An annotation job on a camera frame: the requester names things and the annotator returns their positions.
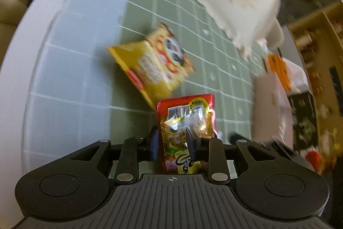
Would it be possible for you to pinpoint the pink cardboard box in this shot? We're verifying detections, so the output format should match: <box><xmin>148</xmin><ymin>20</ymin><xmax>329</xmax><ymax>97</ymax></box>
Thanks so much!
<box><xmin>252</xmin><ymin>70</ymin><xmax>295</xmax><ymax>147</ymax></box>

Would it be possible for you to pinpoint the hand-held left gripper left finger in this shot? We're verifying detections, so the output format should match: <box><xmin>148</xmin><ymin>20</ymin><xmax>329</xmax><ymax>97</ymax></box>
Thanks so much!
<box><xmin>63</xmin><ymin>126</ymin><xmax>159</xmax><ymax>184</ymax></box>

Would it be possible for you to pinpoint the large red snack packet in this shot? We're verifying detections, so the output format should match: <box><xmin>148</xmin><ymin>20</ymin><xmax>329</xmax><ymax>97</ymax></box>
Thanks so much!
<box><xmin>156</xmin><ymin>94</ymin><xmax>218</xmax><ymax>175</ymax></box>

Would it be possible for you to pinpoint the wooden display shelf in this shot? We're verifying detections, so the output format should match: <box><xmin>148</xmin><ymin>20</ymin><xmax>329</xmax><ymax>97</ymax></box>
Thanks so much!
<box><xmin>286</xmin><ymin>0</ymin><xmax>343</xmax><ymax>173</ymax></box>

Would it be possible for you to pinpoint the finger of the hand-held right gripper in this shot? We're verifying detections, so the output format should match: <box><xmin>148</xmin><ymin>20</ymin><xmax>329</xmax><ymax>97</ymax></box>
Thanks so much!
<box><xmin>230</xmin><ymin>132</ymin><xmax>251</xmax><ymax>144</ymax></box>

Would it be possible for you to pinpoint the yellow panda snack packet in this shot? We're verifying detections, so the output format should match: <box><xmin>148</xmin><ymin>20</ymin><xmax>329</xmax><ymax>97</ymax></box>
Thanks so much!
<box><xmin>107</xmin><ymin>22</ymin><xmax>197</xmax><ymax>112</ymax></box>

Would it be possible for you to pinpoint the green checked tablecloth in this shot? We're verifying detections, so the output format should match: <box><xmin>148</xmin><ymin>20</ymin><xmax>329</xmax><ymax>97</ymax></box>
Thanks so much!
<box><xmin>23</xmin><ymin>0</ymin><xmax>271</xmax><ymax>173</ymax></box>

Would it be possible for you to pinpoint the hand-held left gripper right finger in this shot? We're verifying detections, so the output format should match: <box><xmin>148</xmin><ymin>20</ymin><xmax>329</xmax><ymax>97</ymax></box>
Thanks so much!
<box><xmin>186</xmin><ymin>126</ymin><xmax>279</xmax><ymax>184</ymax></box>

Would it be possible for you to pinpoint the orange tissue pack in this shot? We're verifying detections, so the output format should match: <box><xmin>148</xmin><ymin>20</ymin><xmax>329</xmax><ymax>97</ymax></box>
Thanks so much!
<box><xmin>263</xmin><ymin>53</ymin><xmax>309</xmax><ymax>96</ymax></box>

